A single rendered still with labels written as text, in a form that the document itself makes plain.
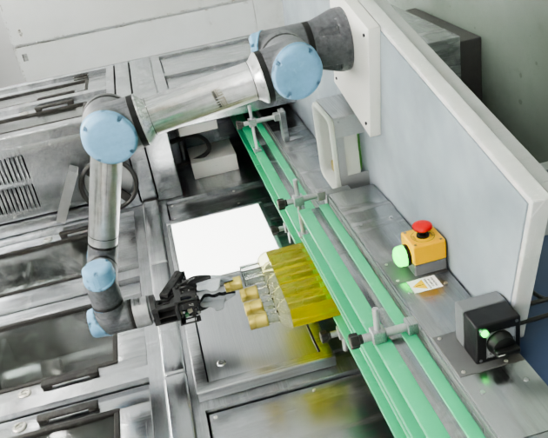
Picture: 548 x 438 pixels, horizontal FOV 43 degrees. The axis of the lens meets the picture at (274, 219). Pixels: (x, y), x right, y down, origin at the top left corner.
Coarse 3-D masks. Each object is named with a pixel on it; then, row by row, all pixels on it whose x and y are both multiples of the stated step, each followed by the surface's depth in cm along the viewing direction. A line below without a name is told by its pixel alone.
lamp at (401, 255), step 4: (404, 244) 142; (396, 248) 142; (400, 248) 141; (404, 248) 141; (408, 248) 141; (392, 252) 143; (396, 252) 141; (400, 252) 141; (404, 252) 141; (408, 252) 141; (392, 256) 143; (396, 256) 141; (400, 256) 141; (404, 256) 141; (408, 256) 141; (396, 260) 142; (400, 260) 141; (404, 260) 141; (408, 260) 141; (400, 264) 141; (404, 264) 141; (408, 264) 142
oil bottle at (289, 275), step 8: (312, 264) 175; (280, 272) 174; (288, 272) 174; (296, 272) 173; (304, 272) 173; (312, 272) 172; (272, 280) 172; (280, 280) 171; (288, 280) 171; (296, 280) 171; (272, 288) 171
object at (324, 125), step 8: (312, 104) 190; (312, 112) 192; (320, 112) 182; (320, 120) 193; (328, 120) 177; (320, 128) 194; (328, 128) 194; (320, 136) 195; (328, 136) 195; (320, 144) 196; (328, 144) 196; (320, 152) 197; (328, 152) 198; (336, 152) 181; (320, 160) 198; (328, 160) 199; (336, 160) 181; (328, 168) 199; (336, 168) 182; (328, 176) 196; (336, 176) 183; (336, 184) 185
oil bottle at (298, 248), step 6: (288, 246) 185; (294, 246) 185; (300, 246) 184; (264, 252) 185; (270, 252) 184; (276, 252) 184; (282, 252) 183; (288, 252) 183; (294, 252) 182; (300, 252) 182; (258, 258) 184; (264, 258) 182; (270, 258) 181; (276, 258) 181; (258, 264) 183
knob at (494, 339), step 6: (504, 330) 114; (492, 336) 113; (498, 336) 113; (504, 336) 113; (510, 336) 113; (492, 342) 113; (498, 342) 112; (504, 342) 112; (510, 342) 113; (492, 348) 113; (498, 348) 113; (504, 348) 112; (510, 348) 112; (516, 348) 112; (498, 354) 112; (504, 354) 112; (510, 354) 112
